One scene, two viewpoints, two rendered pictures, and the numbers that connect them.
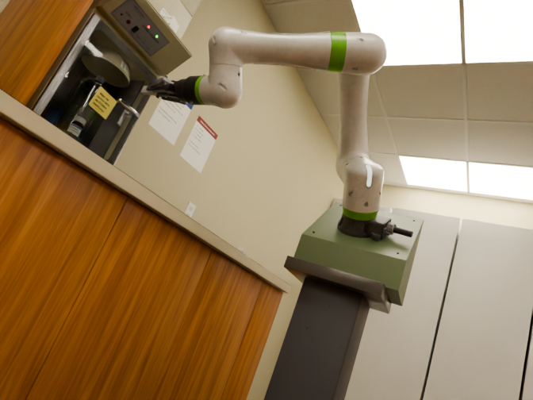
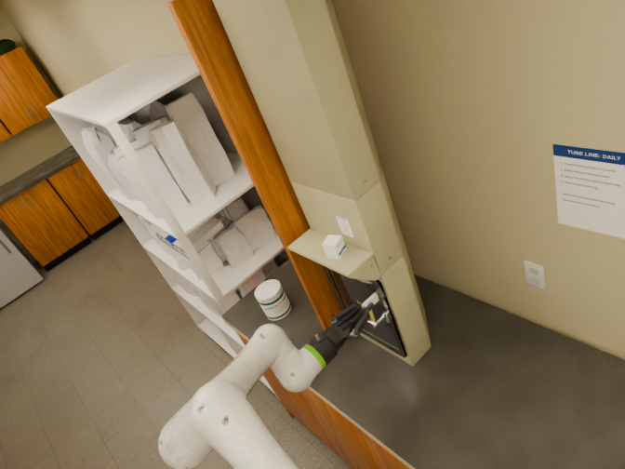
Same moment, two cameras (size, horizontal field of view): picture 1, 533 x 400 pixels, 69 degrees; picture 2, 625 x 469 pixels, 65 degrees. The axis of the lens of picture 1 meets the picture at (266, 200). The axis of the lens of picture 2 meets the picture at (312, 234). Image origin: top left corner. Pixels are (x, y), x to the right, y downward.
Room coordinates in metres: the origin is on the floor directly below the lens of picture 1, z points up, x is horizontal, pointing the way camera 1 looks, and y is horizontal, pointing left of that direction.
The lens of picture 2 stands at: (1.77, -0.59, 2.46)
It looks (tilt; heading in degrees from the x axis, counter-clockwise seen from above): 33 degrees down; 118
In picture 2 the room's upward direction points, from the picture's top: 23 degrees counter-clockwise
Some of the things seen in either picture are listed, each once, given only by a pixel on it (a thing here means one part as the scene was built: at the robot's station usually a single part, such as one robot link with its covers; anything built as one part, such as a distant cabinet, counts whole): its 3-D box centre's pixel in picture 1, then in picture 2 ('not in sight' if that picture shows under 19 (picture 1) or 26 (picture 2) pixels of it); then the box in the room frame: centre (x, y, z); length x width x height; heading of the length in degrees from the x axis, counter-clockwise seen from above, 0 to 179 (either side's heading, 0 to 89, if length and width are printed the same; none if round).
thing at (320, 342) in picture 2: (197, 89); (322, 347); (1.14, 0.34, 1.31); 0.09 x 0.06 x 0.12; 146
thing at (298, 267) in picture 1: (340, 286); not in sight; (1.35, -0.35, 0.92); 0.32 x 0.32 x 0.04; 62
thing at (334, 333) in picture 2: (181, 90); (338, 333); (1.18, 0.40, 1.31); 0.09 x 0.08 x 0.07; 56
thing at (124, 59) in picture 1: (102, 97); (364, 306); (1.20, 0.63, 1.19); 0.30 x 0.01 x 0.40; 146
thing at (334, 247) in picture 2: (167, 26); (334, 247); (1.21, 0.56, 1.54); 0.05 x 0.05 x 0.06; 75
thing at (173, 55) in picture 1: (148, 32); (332, 261); (1.17, 0.59, 1.46); 0.32 x 0.11 x 0.10; 146
